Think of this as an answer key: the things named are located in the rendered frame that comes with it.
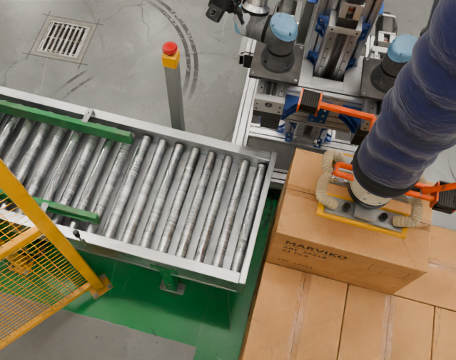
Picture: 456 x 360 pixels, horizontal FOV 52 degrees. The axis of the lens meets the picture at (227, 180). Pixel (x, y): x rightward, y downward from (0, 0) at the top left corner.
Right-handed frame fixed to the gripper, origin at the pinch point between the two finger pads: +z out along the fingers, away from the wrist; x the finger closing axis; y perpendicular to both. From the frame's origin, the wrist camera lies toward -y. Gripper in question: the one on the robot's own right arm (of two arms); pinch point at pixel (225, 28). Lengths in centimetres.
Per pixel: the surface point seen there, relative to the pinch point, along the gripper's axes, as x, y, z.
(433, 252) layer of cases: -113, 17, 94
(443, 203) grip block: -94, 1, 28
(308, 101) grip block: -33.2, 9.5, 26.8
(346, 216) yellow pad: -68, -18, 40
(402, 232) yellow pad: -88, -11, 41
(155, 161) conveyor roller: 26, -22, 92
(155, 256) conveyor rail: -7, -62, 88
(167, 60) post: 36, 7, 49
